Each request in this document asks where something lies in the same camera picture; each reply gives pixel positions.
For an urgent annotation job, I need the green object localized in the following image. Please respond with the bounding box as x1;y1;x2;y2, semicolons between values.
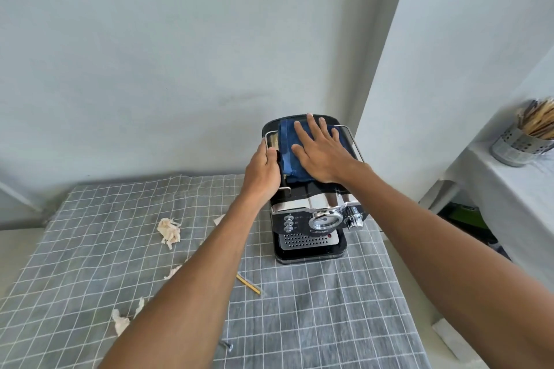
436;202;492;233

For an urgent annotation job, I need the person's right hand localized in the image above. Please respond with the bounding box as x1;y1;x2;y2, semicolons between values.
290;113;373;185

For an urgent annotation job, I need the large crumpled tissue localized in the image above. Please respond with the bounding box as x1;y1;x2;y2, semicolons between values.
156;217;183;251

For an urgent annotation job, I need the white paper sheet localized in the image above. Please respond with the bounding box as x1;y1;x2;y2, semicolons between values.
432;317;479;363

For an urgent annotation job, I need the person's left hand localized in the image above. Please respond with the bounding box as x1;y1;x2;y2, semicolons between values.
242;139;282;210

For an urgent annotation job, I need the blue cloth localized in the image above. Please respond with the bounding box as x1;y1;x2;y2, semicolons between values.
276;118;348;186

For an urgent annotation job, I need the bundle of wooden chopsticks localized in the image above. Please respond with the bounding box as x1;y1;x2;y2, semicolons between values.
516;97;554;140

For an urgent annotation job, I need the wooden chopstick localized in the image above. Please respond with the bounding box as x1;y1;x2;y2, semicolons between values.
235;273;263;296

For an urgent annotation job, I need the grey checked tablecloth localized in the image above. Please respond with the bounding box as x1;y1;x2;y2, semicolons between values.
0;174;430;369

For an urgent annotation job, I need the person's left forearm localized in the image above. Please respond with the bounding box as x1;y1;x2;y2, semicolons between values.
99;191;272;369

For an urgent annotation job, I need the perforated metal utensil holder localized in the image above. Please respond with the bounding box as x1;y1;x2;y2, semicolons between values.
489;122;554;168

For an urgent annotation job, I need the person's right forearm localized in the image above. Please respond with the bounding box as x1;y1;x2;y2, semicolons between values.
335;163;554;369

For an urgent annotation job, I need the black and silver espresso machine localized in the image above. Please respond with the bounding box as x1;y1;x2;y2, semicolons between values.
261;114;369;266

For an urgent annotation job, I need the white side table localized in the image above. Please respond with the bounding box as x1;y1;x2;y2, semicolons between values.
419;140;554;293

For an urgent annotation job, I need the crumpled tissue piece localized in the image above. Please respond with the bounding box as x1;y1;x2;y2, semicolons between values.
111;308;131;337

